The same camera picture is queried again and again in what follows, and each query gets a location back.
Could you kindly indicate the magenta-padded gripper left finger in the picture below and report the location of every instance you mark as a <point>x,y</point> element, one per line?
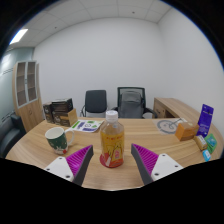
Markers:
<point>63,166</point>

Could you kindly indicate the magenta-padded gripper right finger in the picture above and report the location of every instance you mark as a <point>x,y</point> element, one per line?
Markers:
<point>163,165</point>

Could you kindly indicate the yellow tea drink bottle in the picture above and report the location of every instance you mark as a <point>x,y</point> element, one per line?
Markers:
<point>112,143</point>

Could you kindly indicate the green and white mug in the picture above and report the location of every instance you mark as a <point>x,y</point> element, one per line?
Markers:
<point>57,141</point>

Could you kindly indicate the clear sheet with circle print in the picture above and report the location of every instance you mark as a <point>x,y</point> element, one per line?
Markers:
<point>166,126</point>

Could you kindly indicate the orange cardboard box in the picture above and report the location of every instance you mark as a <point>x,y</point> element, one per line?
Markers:
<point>186,131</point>

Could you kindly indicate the small tan box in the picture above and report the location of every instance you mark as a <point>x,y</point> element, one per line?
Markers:
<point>200,142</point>

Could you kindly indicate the small blue box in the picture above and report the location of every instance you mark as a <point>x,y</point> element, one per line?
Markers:
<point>206,156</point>

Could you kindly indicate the white printed leaflet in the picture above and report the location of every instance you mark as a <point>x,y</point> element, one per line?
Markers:
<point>87,125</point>

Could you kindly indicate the brown labelled cardboard box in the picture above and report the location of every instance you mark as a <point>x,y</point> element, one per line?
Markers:
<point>66,119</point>

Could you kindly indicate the green flat box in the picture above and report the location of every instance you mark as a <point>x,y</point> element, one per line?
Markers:
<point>211,142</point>

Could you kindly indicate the slim dark cardboard box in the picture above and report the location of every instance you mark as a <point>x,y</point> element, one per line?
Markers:
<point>47,113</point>

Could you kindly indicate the low wooden side desk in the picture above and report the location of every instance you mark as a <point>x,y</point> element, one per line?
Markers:
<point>173,108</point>

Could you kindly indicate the wooden glass-door shelf cabinet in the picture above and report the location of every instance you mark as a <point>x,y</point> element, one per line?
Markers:
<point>31,116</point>

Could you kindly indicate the black striped cardboard box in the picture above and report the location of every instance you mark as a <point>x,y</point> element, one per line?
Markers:
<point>62,105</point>

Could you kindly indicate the black leather sofa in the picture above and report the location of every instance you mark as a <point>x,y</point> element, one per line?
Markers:
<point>10,136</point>

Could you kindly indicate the purple hanging package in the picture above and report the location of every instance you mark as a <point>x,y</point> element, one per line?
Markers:
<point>205,120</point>

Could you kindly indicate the grey mesh office chair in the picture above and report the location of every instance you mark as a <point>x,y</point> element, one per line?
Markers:
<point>131,105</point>

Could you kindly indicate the black padded office chair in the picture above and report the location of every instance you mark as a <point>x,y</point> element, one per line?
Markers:
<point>95,101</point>

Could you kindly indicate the rectangular ceiling light panel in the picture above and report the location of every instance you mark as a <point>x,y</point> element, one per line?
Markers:
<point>18,36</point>

